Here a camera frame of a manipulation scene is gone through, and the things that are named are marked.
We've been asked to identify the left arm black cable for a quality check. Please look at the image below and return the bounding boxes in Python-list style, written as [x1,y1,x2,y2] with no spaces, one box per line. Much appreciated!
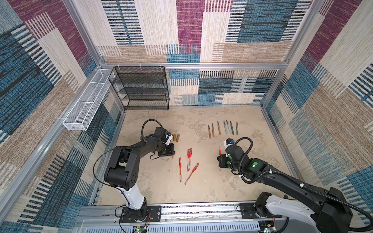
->
[141,118,164,140]

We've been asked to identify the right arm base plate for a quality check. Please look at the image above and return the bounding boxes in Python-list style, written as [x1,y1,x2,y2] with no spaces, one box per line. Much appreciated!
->
[236,203,283,219]

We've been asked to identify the black wire mesh shelf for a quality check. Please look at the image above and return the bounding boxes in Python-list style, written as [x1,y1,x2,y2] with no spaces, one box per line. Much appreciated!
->
[109,66,170,111]

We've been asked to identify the dark green pen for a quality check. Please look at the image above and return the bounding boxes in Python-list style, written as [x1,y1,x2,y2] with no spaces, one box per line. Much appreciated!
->
[236,121,239,136]
[230,121,235,135]

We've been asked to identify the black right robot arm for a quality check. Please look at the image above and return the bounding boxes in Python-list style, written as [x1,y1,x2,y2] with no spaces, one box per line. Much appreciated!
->
[218,139,353,233]

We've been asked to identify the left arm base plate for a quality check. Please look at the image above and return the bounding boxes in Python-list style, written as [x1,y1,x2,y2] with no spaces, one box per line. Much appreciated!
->
[119,205,162,223]

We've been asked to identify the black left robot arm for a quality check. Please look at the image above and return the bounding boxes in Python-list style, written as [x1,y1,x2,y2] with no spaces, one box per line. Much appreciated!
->
[104,127,175,221]

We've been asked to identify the aluminium mounting rail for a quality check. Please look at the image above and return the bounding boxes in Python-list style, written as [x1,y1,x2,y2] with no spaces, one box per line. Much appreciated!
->
[78,199,321,226]

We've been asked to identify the white wire mesh basket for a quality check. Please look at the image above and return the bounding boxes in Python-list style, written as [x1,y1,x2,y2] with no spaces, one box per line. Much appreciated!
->
[63,70,111,131]

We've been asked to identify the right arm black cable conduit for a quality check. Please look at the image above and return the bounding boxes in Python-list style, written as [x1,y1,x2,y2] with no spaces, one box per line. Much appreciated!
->
[233,136,373,233]

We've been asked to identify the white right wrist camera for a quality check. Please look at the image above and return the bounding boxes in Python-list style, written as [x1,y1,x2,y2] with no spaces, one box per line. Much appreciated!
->
[223,138,235,149]

